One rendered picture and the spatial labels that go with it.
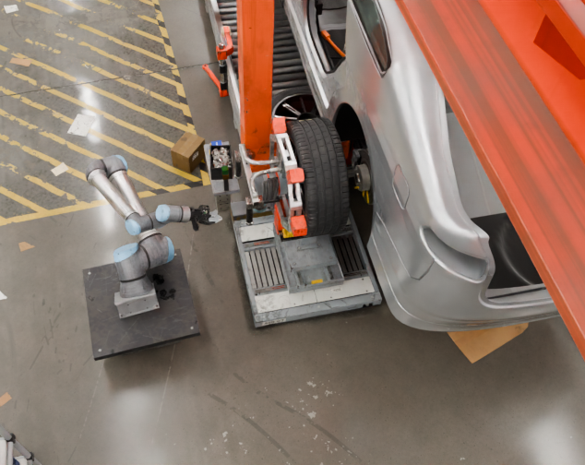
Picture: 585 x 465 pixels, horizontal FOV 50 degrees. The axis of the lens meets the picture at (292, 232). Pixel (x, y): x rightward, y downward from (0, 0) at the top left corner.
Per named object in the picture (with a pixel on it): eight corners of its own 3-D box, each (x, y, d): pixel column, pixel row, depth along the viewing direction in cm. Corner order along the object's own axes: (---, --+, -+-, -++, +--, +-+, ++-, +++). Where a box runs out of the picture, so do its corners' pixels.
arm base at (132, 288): (118, 301, 350) (114, 284, 348) (122, 291, 369) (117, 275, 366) (152, 292, 353) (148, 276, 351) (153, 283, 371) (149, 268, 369)
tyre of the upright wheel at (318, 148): (355, 167, 313) (320, 93, 357) (309, 173, 309) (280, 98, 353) (345, 254, 361) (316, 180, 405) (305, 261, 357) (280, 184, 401)
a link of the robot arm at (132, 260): (114, 279, 360) (107, 249, 356) (141, 268, 370) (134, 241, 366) (125, 281, 348) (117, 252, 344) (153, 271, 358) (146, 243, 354)
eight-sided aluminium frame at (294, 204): (298, 246, 362) (304, 186, 318) (287, 248, 361) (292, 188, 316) (278, 175, 392) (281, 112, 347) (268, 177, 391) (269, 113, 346)
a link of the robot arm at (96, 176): (77, 160, 368) (133, 224, 331) (97, 155, 375) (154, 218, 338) (77, 175, 375) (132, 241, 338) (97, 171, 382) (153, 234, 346)
